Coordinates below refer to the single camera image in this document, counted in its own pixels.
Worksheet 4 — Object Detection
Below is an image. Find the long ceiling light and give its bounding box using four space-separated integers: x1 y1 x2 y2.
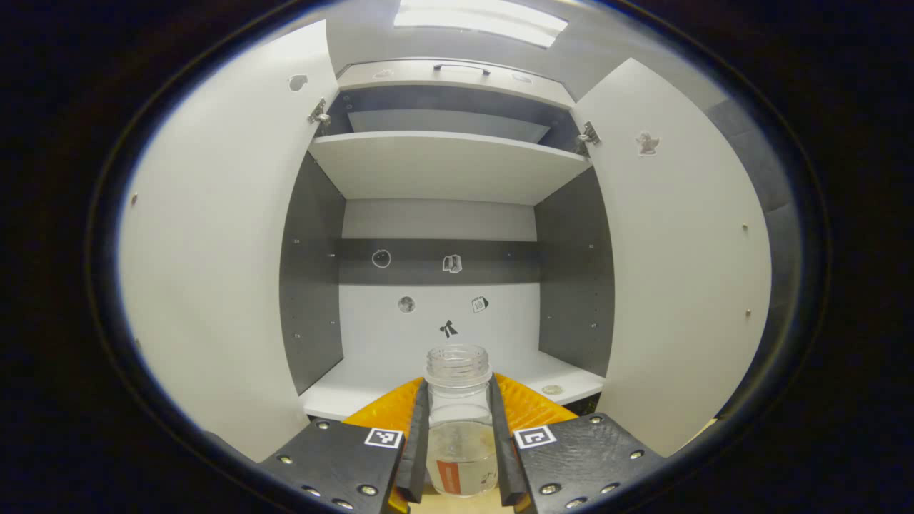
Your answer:
393 0 570 49

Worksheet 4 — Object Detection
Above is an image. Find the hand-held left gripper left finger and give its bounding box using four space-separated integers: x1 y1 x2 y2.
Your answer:
258 376 429 514

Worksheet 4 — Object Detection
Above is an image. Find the grey cabinet door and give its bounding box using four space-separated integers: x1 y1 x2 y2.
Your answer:
118 19 340 463
573 57 773 458

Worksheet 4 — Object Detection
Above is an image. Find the black backdrop cloth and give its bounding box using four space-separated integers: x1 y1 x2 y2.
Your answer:
703 96 804 418

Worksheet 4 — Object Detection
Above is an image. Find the clear glass bottle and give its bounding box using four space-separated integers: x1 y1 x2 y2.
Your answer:
423 343 501 498

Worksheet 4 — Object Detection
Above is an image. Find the grey cabinet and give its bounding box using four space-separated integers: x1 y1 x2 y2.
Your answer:
278 59 616 423

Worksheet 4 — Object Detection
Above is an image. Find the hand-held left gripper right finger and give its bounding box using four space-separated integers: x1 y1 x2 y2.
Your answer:
488 371 668 514

